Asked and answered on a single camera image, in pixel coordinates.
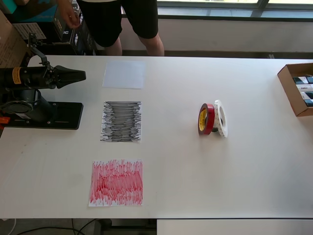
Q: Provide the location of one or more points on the white foam tape roll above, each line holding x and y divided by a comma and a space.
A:
223, 132

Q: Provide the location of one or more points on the black scribbled paper sheet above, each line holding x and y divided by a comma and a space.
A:
121, 122

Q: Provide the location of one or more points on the black box with teal script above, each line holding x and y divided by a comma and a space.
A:
36, 16

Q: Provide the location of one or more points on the person right forearm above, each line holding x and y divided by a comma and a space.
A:
63, 3

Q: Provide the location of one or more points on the person right hand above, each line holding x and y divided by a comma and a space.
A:
71, 17

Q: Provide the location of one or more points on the open brown cardboard tray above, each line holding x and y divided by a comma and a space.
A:
287, 85

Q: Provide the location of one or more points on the black AOC box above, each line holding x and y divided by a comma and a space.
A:
83, 41
62, 33

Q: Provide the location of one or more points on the small teal white carton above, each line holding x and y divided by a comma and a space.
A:
308, 95
310, 79
300, 80
310, 102
304, 87

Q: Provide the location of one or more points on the black tape roll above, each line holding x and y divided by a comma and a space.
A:
215, 130

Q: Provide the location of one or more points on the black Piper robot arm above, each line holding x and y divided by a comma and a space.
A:
31, 78

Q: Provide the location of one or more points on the plain white paper sheet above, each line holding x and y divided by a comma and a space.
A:
124, 74

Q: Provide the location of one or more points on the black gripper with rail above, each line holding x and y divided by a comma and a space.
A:
51, 78

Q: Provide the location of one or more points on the red scribbled paper sheet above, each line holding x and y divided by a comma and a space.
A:
117, 183

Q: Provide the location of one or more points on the black box with white label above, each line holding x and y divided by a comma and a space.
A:
22, 29

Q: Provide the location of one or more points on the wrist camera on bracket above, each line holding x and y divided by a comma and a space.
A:
33, 40

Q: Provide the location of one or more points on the person in black shorts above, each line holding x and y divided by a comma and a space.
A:
110, 19

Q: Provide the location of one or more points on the red tape roll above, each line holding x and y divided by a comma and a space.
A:
210, 117

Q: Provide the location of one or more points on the black table leg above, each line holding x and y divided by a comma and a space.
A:
104, 227

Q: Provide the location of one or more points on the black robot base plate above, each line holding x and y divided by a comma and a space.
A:
66, 117

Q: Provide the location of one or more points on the wide brown cardboard box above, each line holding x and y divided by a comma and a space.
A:
9, 44

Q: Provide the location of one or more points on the orange table clamp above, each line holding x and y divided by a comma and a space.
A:
3, 120

